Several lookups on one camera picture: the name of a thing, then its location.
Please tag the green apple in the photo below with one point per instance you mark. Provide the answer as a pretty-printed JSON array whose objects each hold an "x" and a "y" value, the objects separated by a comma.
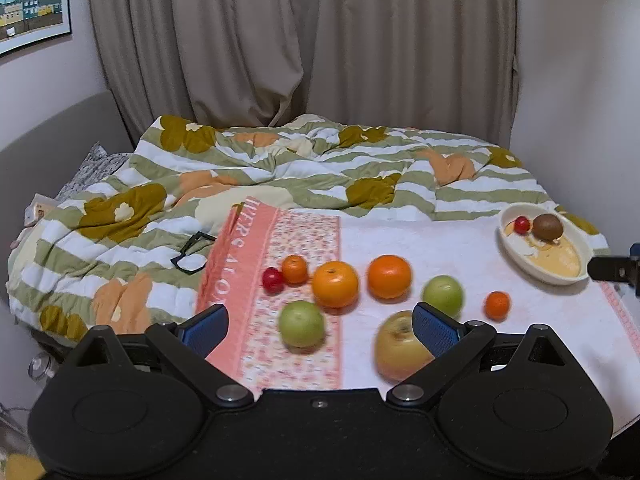
[
  {"x": 301, "y": 324},
  {"x": 442, "y": 296}
]

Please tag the wall poster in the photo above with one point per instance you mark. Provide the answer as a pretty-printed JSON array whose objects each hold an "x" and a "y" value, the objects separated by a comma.
[{"x": 32, "y": 2}]

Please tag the cream oval bowl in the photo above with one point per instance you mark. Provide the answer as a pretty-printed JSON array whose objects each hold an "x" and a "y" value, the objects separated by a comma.
[{"x": 555, "y": 260}]

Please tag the brown kiwi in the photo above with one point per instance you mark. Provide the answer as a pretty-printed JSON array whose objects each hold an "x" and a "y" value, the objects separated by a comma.
[{"x": 547, "y": 226}]

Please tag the striped floral blanket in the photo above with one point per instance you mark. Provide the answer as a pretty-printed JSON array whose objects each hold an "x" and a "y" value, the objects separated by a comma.
[{"x": 310, "y": 170}]

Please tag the small mandarin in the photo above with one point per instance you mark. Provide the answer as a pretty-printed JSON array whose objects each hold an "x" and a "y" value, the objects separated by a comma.
[
  {"x": 497, "y": 305},
  {"x": 294, "y": 269}
]

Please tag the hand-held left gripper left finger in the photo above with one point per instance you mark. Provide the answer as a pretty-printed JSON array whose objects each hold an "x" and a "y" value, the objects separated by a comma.
[{"x": 207, "y": 327}]

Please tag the grey patterned pillow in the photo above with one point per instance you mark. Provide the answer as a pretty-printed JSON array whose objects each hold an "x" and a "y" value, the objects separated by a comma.
[{"x": 92, "y": 172}]

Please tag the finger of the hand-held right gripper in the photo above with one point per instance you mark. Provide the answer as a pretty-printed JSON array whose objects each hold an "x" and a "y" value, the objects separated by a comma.
[
  {"x": 607, "y": 268},
  {"x": 635, "y": 251}
]

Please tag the small red fruit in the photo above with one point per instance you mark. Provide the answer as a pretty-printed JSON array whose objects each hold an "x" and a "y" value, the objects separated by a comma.
[
  {"x": 273, "y": 280},
  {"x": 522, "y": 225}
]

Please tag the grey upholstered headboard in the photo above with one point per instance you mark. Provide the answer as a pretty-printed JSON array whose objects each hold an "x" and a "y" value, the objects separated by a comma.
[{"x": 45, "y": 140}]

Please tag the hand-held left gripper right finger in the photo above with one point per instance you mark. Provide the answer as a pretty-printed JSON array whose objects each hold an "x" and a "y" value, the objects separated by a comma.
[{"x": 434, "y": 330}]

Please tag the yellow apple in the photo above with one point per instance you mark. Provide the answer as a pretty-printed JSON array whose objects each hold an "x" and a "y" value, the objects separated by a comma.
[{"x": 397, "y": 347}]

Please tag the black eyeglasses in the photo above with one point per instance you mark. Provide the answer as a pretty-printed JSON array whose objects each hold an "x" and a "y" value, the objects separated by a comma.
[{"x": 192, "y": 256}]

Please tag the clear glass jar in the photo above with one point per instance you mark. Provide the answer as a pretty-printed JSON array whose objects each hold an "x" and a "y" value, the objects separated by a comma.
[{"x": 42, "y": 367}]

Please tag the small cardboard box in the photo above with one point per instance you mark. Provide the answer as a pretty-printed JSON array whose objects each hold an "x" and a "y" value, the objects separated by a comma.
[{"x": 37, "y": 211}]

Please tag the beige curtain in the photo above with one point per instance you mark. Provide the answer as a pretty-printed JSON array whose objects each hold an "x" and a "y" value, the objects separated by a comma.
[{"x": 300, "y": 40}]

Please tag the yellow object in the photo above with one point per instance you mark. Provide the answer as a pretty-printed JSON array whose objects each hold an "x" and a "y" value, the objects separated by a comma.
[{"x": 20, "y": 466}]

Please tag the pink floral towel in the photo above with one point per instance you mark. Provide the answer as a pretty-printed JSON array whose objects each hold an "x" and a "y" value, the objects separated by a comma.
[{"x": 525, "y": 310}]

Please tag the large orange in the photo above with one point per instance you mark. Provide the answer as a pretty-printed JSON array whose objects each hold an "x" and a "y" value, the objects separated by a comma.
[
  {"x": 389, "y": 276},
  {"x": 335, "y": 285}
]

